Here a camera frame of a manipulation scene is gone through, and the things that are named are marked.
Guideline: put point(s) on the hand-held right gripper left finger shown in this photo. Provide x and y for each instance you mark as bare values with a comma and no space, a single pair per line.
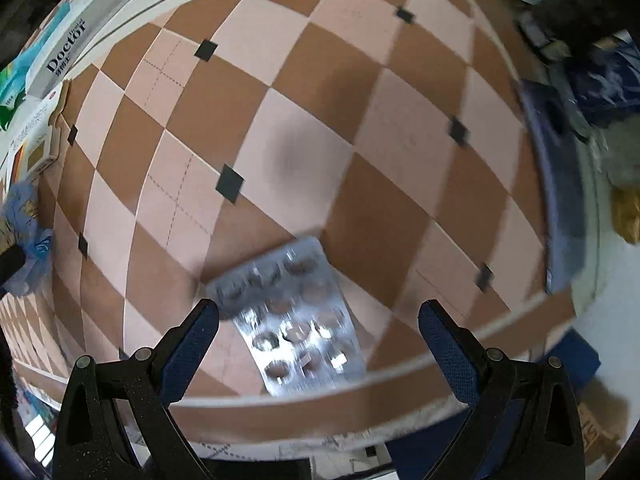
192,345

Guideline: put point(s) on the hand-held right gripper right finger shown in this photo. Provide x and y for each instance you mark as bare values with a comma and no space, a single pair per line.
450,345

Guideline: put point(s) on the silver pill blister pack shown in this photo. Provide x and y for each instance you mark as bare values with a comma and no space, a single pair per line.
292,315

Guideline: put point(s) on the brown cardboard box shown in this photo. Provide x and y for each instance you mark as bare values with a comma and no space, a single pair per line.
602,422

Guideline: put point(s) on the checkered brown pink mat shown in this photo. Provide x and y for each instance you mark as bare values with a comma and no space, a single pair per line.
300,185

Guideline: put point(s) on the blue flat board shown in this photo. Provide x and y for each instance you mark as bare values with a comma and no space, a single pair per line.
557,180

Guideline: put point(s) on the white medicine box yellow panel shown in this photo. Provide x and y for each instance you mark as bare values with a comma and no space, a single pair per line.
32,145

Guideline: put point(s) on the dark blue plastic bag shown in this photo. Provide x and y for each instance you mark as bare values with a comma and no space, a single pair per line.
607,80

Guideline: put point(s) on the teal white packet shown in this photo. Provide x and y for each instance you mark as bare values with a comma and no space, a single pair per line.
25,75

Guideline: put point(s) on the long white toothpaste box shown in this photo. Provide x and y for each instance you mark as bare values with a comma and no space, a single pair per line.
85,35

